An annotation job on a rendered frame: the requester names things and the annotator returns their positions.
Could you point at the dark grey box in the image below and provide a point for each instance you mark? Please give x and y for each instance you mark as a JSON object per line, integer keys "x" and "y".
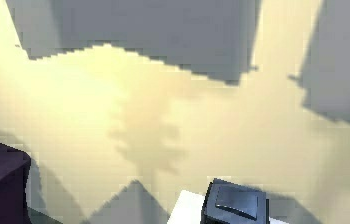
{"x": 236, "y": 205}

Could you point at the dark purple cabinet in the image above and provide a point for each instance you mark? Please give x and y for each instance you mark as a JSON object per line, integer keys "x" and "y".
{"x": 3, "y": 186}

